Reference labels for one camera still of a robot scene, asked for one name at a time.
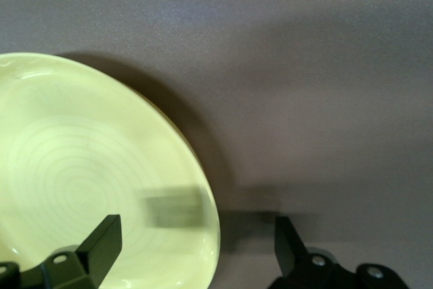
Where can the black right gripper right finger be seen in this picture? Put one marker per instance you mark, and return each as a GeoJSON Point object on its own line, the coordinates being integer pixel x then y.
{"type": "Point", "coordinates": [291, 251]}

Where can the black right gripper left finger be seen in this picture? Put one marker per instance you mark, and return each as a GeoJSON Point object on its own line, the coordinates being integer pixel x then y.
{"type": "Point", "coordinates": [98, 251]}

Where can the yellow round plate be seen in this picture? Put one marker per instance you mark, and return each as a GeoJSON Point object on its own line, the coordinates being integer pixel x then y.
{"type": "Point", "coordinates": [84, 133]}

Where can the brown table cover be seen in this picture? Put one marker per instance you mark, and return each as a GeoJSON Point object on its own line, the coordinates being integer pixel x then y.
{"type": "Point", "coordinates": [304, 65]}

